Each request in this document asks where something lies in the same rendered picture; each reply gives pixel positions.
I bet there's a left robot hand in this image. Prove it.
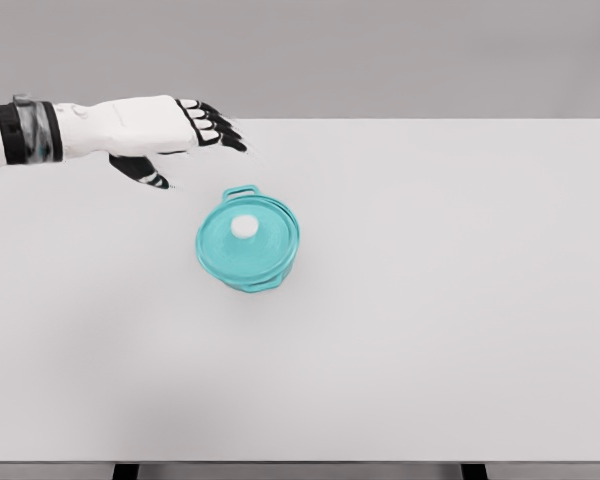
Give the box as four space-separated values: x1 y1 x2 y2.
93 94 249 191

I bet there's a turquoise pot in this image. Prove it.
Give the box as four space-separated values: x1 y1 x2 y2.
195 184 300 295

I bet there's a turquoise lid with white knob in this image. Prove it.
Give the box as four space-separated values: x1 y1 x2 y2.
195 195 298 286

